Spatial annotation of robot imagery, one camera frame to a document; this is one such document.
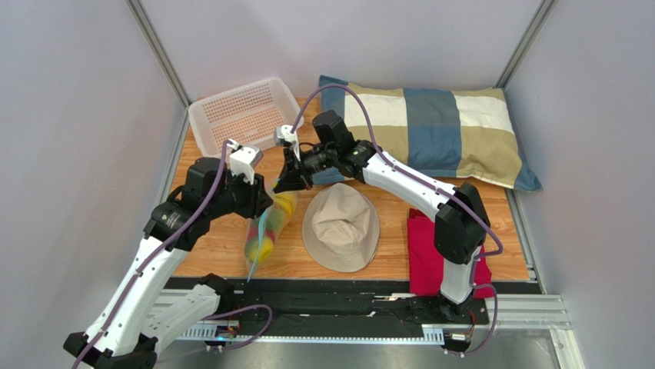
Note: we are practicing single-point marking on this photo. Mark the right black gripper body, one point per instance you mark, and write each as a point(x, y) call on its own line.
point(300, 163)

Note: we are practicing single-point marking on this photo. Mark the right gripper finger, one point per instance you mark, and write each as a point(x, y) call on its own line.
point(292, 164)
point(291, 178)

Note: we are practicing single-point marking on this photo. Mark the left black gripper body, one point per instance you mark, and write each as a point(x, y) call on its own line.
point(241, 197)

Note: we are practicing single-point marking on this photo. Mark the clear zip top bag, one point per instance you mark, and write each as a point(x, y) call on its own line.
point(271, 223)

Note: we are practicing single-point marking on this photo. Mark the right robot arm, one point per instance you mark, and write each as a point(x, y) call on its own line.
point(461, 224)

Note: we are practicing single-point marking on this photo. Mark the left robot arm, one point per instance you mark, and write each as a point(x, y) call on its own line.
point(126, 335)

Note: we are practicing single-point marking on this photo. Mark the yellow fake fruit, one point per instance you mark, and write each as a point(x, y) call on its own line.
point(256, 252)

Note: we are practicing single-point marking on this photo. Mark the white plastic basket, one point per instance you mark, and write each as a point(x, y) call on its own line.
point(247, 114)

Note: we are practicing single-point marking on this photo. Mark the beige bucket hat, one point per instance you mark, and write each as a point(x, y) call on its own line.
point(341, 229)

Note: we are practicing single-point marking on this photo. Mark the red folded cloth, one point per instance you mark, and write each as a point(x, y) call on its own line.
point(427, 267)

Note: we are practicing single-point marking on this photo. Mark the plaid pillow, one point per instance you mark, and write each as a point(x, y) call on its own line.
point(440, 133)

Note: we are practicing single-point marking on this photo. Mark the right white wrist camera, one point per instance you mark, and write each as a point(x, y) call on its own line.
point(283, 137)

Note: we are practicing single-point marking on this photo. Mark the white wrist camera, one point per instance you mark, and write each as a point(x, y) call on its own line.
point(283, 137)
point(243, 160)

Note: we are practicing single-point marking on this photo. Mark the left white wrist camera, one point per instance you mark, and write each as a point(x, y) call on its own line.
point(243, 160)

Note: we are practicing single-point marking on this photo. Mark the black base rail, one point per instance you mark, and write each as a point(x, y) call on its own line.
point(348, 308)

